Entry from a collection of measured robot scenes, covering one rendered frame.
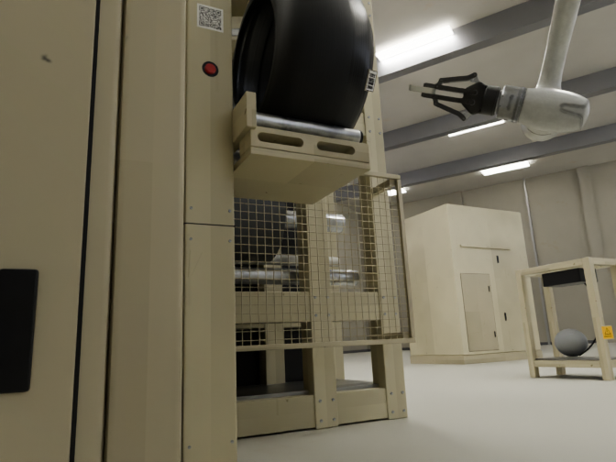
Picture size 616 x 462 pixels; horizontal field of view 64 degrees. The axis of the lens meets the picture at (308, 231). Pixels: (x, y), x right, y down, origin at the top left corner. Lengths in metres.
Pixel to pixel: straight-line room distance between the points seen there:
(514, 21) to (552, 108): 6.81
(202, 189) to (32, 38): 0.91
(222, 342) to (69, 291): 0.90
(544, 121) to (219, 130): 0.83
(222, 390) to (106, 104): 0.93
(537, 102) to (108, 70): 1.12
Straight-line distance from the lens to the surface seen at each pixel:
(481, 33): 8.20
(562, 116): 1.37
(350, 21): 1.47
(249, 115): 1.28
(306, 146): 1.33
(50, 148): 0.38
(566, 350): 4.03
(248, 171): 1.38
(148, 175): 0.39
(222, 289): 1.25
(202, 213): 1.27
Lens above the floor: 0.31
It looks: 13 degrees up
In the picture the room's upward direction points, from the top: 3 degrees counter-clockwise
